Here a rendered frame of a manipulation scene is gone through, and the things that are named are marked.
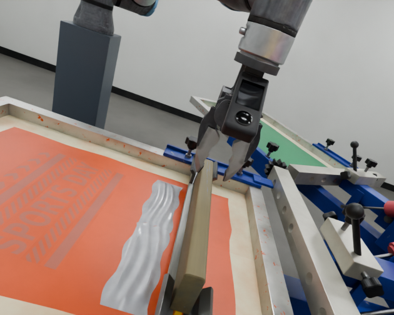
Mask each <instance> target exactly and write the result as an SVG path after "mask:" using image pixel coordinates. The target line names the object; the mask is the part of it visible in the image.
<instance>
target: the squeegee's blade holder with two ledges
mask: <svg viewBox="0 0 394 315"><path fill-rule="evenodd" d="M193 186H194V184H190V183H189V184H188V188H187V192H186V196H185V200H184V204H183V210H182V213H181V218H180V221H179V226H178V231H177V234H176V239H175V242H174V248H173V252H172V255H171V260H170V264H169V269H168V273H169V274H170V275H171V277H172V278H173V279H174V283H175V280H176V273H177V270H178V264H179V258H180V254H181V248H182V244H183V238H184V232H185V228H186V222H187V218H188V213H189V206H190V202H191V197H192V193H193Z"/></svg>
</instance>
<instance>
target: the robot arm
mask: <svg viewBox="0 0 394 315"><path fill-rule="evenodd" d="M217 1H219V2H220V3H221V4H222V5H224V6H225V7H227V8H228V9H230V10H232V11H238V12H242V11H243V12H246V13H249V17H248V20H247V23H246V28H244V27H240V30H239V33H240V34H242V35H244V36H243V37H242V38H241V39H240V43H239V45H238V49H239V50H241V51H240V52H238V51H237V52H236V56H235V58H234V60H235V61H236V62H238V63H241V64H242V65H241V68H240V71H239V73H238V76H237V78H236V81H235V84H234V86H233V87H232V88H230V87H227V86H224V85H223V87H222V89H221V92H220V95H219V98H218V100H217V103H216V106H215V107H214V106H211V108H210V110H209V112H208V113H207V114H205V116H204V117H203V119H202V121H201V124H200V128H199V131H198V140H197V147H196V156H195V166H196V171H197V172H198V173H199V172H200V171H201V170H202V168H203V167H204V165H205V163H204V161H205V159H206V158H207V157H208V156H209V151H210V149H211V148H212V147H213V146H215V145H216V144H217V143H218V141H219V140H220V135H219V133H218V131H217V125H218V126H219V127H220V131H221V133H222V134H225V135H227V136H230V137H233V138H235V140H234V141H233V144H232V152H233V155H232V157H231V158H230V159H229V166H228V168H227V169H226V170H225V174H224V177H223V181H224V182H225V181H227V180H229V179H230V178H232V177H233V176H234V175H235V174H236V173H237V172H238V171H239V170H240V169H241V167H242V166H243V165H244V163H245V162H247V160H248V159H249V158H250V156H251V155H252V154H253V153H254V151H255V150H256V148H257V147H258V144H259V141H260V132H261V128H262V127H263V125H262V123H260V119H261V118H263V115H262V110H263V106H264V102H265V97H266V92H267V89H268V84H269V80H267V79H264V78H263V75H264V73H267V74H270V75H273V76H277V74H278V71H279V70H280V67H278V66H279V65H283V64H284V63H285V61H286V58H287V56H288V54H289V52H290V49H291V47H292V45H293V43H294V41H295V38H296V35H297V33H298V31H299V29H300V27H301V24H302V22H303V20H304V18H305V16H306V14H307V12H308V10H309V7H310V5H311V3H312V1H313V0H217ZM157 5H158V0H81V2H80V4H79V6H78V8H77V10H76V12H75V14H74V17H73V23H74V24H76V25H78V26H81V27H82V28H86V29H89V30H91V31H95V32H97V33H101V34H106V35H110V36H113V35H114V23H113V7H114V6H117V7H119V8H122V9H125V10H128V11H131V12H133V13H136V14H138V15H140V16H146V17H149V16H151V15H152V14H153V13H154V11H155V9H156V7H157Z"/></svg>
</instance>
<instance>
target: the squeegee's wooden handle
mask: <svg viewBox="0 0 394 315"><path fill-rule="evenodd" d="M204 163H205V165H204V167H203V168H202V170H201V171H200V172H198V173H197V175H196V178H195V180H194V186H193V193H192V197H191V202H190V206H189V213H188V218H187V222H186V228H185V232H184V238H183V244H182V248H181V254H180V258H179V264H178V270H177V273H176V280H175V284H174V288H173V293H172V297H171V303H170V307H169V308H170V309H172V310H175V311H179V312H181V313H185V314H189V313H190V312H191V310H192V308H193V306H194V304H195V302H196V300H197V298H198V296H199V294H200V292H201V290H202V288H203V286H204V285H205V282H206V265H207V255H208V238H209V228H210V211H211V193H212V183H213V165H214V163H213V161H210V160H208V159H205V161H204Z"/></svg>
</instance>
